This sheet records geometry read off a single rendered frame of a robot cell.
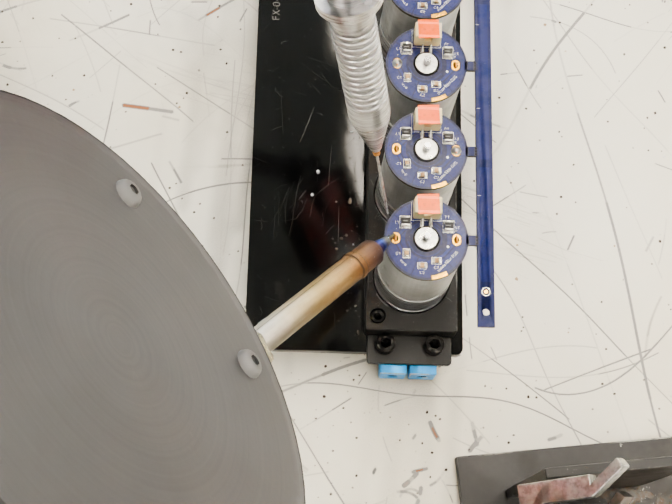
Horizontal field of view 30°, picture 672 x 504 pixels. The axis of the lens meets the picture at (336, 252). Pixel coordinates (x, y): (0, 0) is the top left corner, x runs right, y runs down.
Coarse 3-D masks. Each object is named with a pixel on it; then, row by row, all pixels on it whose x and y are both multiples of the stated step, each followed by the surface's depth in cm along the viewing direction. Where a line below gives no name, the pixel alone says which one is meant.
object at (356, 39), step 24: (336, 0) 28; (360, 0) 28; (336, 24) 29; (360, 24) 29; (336, 48) 30; (360, 48) 29; (360, 72) 30; (384, 72) 31; (360, 96) 31; (384, 96) 31; (360, 120) 32; (384, 120) 32
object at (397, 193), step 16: (416, 144) 38; (432, 144) 38; (384, 160) 38; (432, 160) 38; (384, 176) 39; (400, 192) 38; (416, 192) 38; (432, 192) 38; (448, 192) 39; (384, 208) 41
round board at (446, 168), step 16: (400, 128) 38; (448, 128) 38; (400, 144) 38; (448, 144) 38; (464, 144) 38; (400, 160) 38; (416, 160) 38; (448, 160) 38; (464, 160) 38; (400, 176) 37; (416, 176) 37; (432, 176) 37; (448, 176) 38
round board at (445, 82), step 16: (400, 48) 39; (416, 48) 39; (432, 48) 39; (448, 48) 38; (448, 64) 39; (464, 64) 39; (400, 80) 38; (416, 80) 38; (432, 80) 38; (448, 80) 38; (416, 96) 38; (432, 96) 38; (448, 96) 38
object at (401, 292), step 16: (416, 240) 37; (432, 240) 37; (384, 256) 38; (384, 272) 39; (400, 272) 37; (384, 288) 40; (400, 288) 38; (416, 288) 38; (432, 288) 38; (400, 304) 40; (416, 304) 40; (432, 304) 40
